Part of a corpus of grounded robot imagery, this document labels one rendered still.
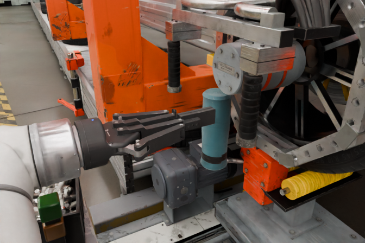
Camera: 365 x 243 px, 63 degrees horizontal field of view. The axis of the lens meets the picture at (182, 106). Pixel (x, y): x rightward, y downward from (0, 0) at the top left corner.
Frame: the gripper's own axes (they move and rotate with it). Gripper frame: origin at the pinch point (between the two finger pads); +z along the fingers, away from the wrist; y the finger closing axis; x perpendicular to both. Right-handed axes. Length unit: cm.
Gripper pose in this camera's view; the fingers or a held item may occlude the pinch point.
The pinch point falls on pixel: (196, 118)
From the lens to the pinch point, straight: 52.8
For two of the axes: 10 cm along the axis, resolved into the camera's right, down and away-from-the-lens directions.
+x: 0.0, -9.2, -4.0
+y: 4.6, 3.6, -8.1
